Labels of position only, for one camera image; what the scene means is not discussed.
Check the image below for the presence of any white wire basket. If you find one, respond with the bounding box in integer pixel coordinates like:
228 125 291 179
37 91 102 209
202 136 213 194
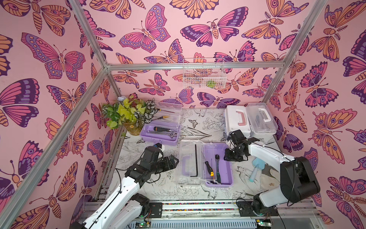
182 58 227 90

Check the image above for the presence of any purple toolbox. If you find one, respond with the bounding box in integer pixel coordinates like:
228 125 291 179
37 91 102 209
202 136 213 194
140 101 183 146
176 140 234 188

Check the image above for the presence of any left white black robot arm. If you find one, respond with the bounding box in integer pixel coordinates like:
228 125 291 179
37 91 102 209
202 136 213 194
70 144 179 229

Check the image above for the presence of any silver adjustable wrench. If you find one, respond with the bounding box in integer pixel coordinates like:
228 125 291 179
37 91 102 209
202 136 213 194
147 130 178 138

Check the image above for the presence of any potted green plant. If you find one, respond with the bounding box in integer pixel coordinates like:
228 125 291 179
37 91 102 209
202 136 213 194
102 96 158 135

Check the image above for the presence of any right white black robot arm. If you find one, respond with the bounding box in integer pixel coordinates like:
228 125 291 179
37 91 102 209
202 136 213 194
224 130 321 216

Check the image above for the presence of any black orange ringed screwdriver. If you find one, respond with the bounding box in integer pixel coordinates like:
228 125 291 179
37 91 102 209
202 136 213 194
153 127 175 132

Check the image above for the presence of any black hex key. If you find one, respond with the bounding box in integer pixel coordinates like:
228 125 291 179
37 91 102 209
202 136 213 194
190 144 198 177

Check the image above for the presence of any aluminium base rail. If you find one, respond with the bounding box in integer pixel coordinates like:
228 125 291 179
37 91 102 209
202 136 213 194
77 198 324 229

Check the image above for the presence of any green handled ratchet tool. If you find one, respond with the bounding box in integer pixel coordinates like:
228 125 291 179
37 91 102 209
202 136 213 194
215 154 221 184

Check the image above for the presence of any blue white toolbox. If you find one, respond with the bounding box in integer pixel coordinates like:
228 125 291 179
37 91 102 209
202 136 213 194
224 105 251 138

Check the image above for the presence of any white clear-lid toolbox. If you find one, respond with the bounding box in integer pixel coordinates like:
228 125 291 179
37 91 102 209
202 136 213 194
246 103 278 135

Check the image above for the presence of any yellow handled brush tool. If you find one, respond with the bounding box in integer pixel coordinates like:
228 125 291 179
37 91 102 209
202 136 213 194
152 115 170 121

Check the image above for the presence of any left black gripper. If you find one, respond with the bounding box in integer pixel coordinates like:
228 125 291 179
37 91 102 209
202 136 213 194
149 155 179 175

